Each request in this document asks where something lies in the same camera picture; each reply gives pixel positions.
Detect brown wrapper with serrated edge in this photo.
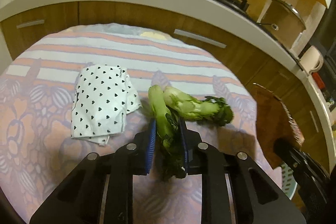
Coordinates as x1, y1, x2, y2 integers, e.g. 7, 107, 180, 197
252, 83, 305, 169

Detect green bok choy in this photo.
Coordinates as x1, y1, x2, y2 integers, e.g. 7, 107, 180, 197
148, 85, 186, 181
163, 86, 234, 127

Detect white heart-pattern paper bag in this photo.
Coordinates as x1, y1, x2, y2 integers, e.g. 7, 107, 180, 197
71, 65, 141, 146

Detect wooden kitchen cabinets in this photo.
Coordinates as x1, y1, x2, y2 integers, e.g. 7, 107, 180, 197
1, 1, 331, 169

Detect light blue waste basket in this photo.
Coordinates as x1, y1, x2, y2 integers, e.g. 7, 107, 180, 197
281, 163, 297, 200

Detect floral pink tablecloth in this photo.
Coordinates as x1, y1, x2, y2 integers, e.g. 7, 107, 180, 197
1, 23, 282, 222

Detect white electric kettle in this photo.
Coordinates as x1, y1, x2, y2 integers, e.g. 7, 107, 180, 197
299, 46, 324, 75

